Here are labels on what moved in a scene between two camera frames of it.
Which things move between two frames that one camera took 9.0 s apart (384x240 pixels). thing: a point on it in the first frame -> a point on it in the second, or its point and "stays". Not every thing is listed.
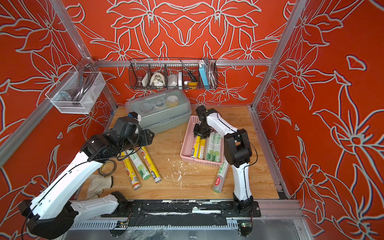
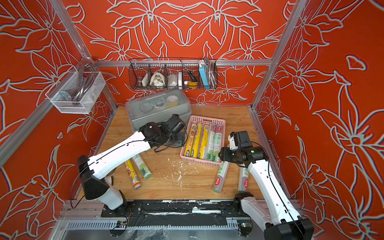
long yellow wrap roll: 195,151 stays
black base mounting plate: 187,209 stays
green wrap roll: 217,146 stays
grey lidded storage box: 161,111 stays
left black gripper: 147,137 -> 180,143
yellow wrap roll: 202,148 stays
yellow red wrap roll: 150,165 -> 188,149
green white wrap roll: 209,143 stays
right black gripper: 196,132 -> 224,154
